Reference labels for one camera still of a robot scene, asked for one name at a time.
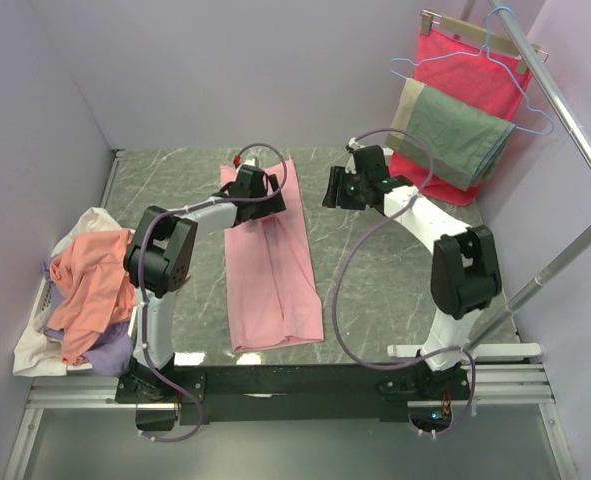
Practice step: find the red mesh laundry bag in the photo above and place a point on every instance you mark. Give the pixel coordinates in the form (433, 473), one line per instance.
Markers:
(474, 81)

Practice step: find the blue wire hanger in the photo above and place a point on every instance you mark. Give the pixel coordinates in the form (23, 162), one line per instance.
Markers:
(485, 51)

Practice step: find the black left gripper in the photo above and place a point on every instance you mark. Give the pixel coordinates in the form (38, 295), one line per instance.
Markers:
(272, 205)

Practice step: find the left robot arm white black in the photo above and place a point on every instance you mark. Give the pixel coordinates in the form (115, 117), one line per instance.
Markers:
(160, 253)

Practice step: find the silver clothes rack pole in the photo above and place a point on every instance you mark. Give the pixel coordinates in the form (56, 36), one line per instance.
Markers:
(575, 131)

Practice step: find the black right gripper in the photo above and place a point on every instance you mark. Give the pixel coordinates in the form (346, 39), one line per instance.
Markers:
(338, 177)

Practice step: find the wooden clip hanger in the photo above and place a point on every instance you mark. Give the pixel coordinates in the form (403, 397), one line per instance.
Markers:
(472, 33)

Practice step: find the green beige folded cloth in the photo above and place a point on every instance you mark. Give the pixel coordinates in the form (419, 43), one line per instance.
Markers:
(460, 143)

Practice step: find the white rack foot front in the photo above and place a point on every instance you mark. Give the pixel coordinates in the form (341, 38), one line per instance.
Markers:
(485, 352)

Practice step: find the salmon orange t-shirt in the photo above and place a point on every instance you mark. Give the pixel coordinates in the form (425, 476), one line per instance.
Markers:
(97, 293)

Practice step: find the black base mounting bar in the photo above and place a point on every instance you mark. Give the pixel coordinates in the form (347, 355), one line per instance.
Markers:
(279, 393)

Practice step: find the pink t-shirt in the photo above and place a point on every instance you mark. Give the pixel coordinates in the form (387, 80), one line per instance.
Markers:
(272, 301)

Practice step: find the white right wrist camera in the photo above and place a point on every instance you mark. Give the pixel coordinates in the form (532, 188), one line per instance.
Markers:
(353, 145)

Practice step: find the lavender purple t-shirt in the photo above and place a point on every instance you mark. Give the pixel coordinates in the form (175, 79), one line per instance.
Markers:
(110, 354)

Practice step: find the white cream t-shirt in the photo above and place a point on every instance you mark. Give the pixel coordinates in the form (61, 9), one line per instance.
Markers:
(35, 355)

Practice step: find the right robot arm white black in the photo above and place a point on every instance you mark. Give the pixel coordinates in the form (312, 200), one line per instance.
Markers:
(465, 274)

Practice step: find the white laundry basket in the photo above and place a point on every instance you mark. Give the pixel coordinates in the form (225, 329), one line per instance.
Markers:
(42, 304)

